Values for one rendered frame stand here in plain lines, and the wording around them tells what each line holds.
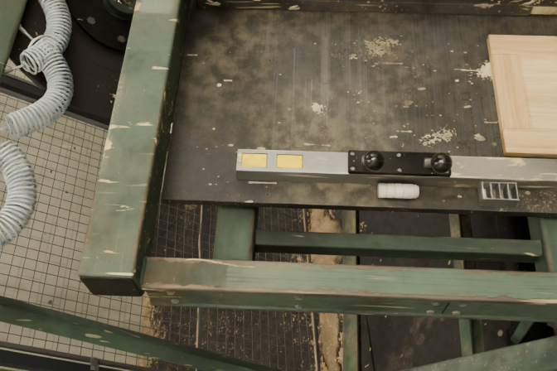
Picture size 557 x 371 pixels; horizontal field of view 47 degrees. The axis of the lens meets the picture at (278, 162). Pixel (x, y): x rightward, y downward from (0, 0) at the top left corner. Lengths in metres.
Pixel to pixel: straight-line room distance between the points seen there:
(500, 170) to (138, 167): 0.70
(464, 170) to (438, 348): 1.88
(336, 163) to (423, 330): 1.99
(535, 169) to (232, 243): 0.61
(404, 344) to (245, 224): 2.06
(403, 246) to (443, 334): 1.80
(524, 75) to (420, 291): 0.57
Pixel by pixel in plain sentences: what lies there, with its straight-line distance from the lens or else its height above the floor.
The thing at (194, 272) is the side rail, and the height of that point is 1.73.
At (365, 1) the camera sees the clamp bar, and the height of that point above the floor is 1.47.
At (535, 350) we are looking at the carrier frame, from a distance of 1.79.
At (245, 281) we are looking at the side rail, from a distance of 1.17.
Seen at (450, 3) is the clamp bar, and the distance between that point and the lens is 1.58.
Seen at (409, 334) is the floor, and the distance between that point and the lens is 3.25.
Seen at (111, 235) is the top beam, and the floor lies 1.88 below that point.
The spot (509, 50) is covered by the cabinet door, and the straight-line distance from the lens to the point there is 1.55.
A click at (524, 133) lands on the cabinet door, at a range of 1.42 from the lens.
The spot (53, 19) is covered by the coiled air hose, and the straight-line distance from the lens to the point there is 1.85.
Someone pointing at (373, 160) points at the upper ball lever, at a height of 1.54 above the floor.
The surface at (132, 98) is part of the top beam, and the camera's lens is 1.33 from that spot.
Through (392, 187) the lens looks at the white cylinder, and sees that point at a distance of 1.28.
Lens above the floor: 2.20
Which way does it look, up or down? 27 degrees down
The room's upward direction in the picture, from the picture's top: 69 degrees counter-clockwise
